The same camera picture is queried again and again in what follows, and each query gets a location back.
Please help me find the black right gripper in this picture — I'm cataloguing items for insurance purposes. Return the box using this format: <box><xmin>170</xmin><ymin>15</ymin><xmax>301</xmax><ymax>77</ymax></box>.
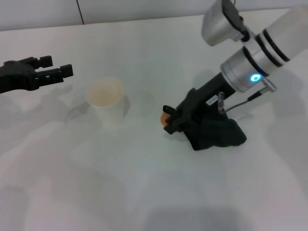
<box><xmin>164</xmin><ymin>72</ymin><xmax>238</xmax><ymax>135</ymax></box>

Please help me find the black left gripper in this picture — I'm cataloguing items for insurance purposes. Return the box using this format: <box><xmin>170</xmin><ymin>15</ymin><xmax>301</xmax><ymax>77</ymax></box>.
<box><xmin>0</xmin><ymin>55</ymin><xmax>74</xmax><ymax>95</ymax></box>

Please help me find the dark blue rag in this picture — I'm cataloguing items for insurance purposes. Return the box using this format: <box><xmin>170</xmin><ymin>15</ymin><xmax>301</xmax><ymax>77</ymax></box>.
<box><xmin>163</xmin><ymin>104</ymin><xmax>248</xmax><ymax>152</ymax></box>

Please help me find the white paper cup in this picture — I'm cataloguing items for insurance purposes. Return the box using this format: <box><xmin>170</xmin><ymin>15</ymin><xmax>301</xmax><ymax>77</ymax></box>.
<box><xmin>85</xmin><ymin>77</ymin><xmax>126</xmax><ymax>126</ymax></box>

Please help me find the brown water stain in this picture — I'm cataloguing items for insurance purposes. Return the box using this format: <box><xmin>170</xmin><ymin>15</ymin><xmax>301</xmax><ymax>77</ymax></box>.
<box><xmin>160</xmin><ymin>111</ymin><xmax>171</xmax><ymax>128</ymax></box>

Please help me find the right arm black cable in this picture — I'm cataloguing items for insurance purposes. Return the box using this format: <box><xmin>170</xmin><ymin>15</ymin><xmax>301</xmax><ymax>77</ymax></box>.
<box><xmin>217</xmin><ymin>77</ymin><xmax>278</xmax><ymax>114</ymax></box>

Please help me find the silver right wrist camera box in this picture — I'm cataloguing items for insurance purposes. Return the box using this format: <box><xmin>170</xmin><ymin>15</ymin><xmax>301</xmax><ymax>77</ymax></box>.
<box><xmin>202</xmin><ymin>0</ymin><xmax>250</xmax><ymax>47</ymax></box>

